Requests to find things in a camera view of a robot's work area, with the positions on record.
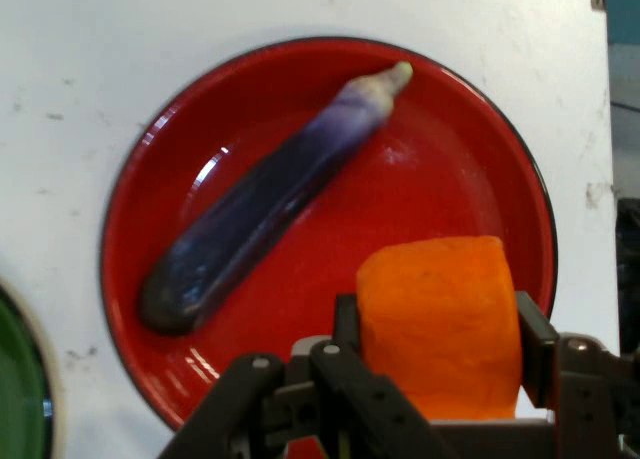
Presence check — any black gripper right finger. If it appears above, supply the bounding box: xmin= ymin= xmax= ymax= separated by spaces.
xmin=514 ymin=291 xmax=640 ymax=459

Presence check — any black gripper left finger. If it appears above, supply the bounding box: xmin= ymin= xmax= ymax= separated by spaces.
xmin=159 ymin=293 xmax=456 ymax=459

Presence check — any purple toy eggplant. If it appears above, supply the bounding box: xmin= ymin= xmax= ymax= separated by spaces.
xmin=137 ymin=61 xmax=415 ymax=338

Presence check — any red plate with black rim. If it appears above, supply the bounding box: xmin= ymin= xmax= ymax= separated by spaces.
xmin=98 ymin=37 xmax=559 ymax=433

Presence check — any dark green plate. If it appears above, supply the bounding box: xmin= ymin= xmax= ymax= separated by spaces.
xmin=0 ymin=276 xmax=66 ymax=459

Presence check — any teal floor mat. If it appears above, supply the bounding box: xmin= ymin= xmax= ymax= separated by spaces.
xmin=607 ymin=28 xmax=640 ymax=50

